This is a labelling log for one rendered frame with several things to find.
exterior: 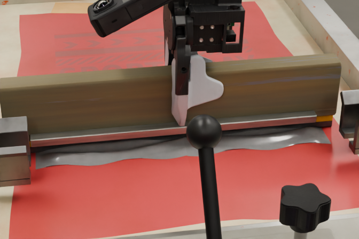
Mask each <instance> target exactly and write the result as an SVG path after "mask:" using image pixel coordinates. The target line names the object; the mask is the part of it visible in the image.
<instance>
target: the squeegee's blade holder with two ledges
mask: <svg viewBox="0 0 359 239"><path fill-rule="evenodd" d="M216 119H217V121H218V122H219V123H220V125H221V128H222V131H224V130H236V129H248V128H260V127H267V126H279V125H291V124H303V123H315V122H316V120H317V115H316V113H315V112H314V110H309V111H297V112H290V113H278V114H265V115H253V116H241V117H228V118H216ZM189 122H190V121H185V126H179V124H178V123H177V122H171V123H159V124H147V125H134V126H122V127H114V128H102V129H90V130H77V131H65V132H52V133H40V134H31V135H30V143H31V147H42V146H54V145H66V144H78V143H85V142H97V141H109V140H121V139H133V138H145V137H157V136H169V135H176V134H186V129H187V126H188V124H189Z"/></svg>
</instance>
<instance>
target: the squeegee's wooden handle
mask: <svg viewBox="0 0 359 239"><path fill-rule="evenodd" d="M205 64H206V74H207V76H209V77H211V78H213V79H216V80H218V81H220V82H221V83H222V84H223V87H224V91H223V94H222V96H221V97H220V98H218V99H216V100H213V101H209V102H206V103H202V104H200V105H196V106H193V107H190V108H189V109H188V110H187V115H186V121H191V120H192V119H193V118H194V117H196V116H198V115H202V114H206V115H210V116H212V117H215V118H228V117H241V116H253V115H265V114H278V113H290V112H297V111H309V110H314V112H315V113H316V115H317V116H329V115H335V114H336V112H337V103H338V94H339V86H340V77H341V69H342V67H341V62H340V60H339V59H338V57H337V56H336V55H335V53H327V54H312V55H298V56H290V57H276V58H262V59H247V60H233V61H219V62H206V63H205ZM171 92H172V74H171V65H169V66H154V67H140V68H126V69H112V70H98V71H83V72H75V73H61V74H47V75H33V76H18V77H4V78H0V106H1V114H2V118H8V117H21V116H26V117H27V123H28V135H29V141H30V135H31V134H40V133H52V132H65V131H77V130H90V129H102V128H114V127H122V126H134V125H147V124H159V123H171V122H177V121H176V120H175V118H174V116H173V115H172V113H171V106H172V96H171Z"/></svg>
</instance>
